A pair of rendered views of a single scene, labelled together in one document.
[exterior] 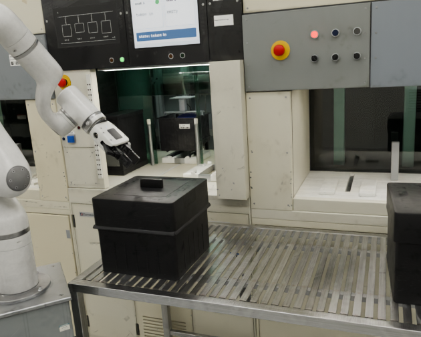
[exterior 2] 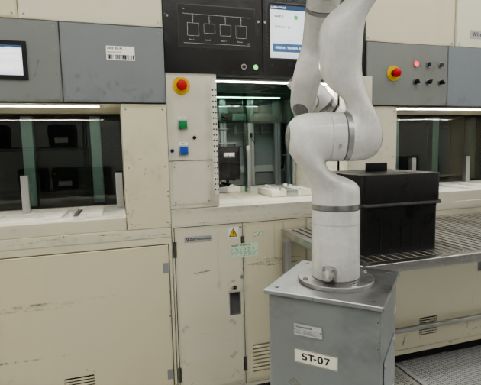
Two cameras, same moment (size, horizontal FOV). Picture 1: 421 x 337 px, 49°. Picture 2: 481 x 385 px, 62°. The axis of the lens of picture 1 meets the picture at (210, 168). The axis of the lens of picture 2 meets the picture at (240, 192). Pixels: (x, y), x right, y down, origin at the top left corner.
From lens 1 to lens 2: 1.60 m
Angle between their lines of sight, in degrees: 38
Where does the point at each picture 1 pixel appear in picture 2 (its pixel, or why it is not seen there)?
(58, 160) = (162, 177)
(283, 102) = (392, 115)
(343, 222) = not seen: hidden behind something
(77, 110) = (321, 91)
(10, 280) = (356, 261)
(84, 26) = (215, 27)
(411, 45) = (469, 79)
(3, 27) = not seen: outside the picture
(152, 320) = (262, 347)
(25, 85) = (127, 85)
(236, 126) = not seen: hidden behind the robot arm
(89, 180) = (201, 198)
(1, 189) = (377, 144)
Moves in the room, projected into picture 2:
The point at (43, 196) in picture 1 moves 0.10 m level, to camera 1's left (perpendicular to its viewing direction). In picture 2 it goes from (132, 224) to (106, 228)
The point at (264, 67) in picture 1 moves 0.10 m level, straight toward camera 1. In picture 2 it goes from (381, 85) to (400, 82)
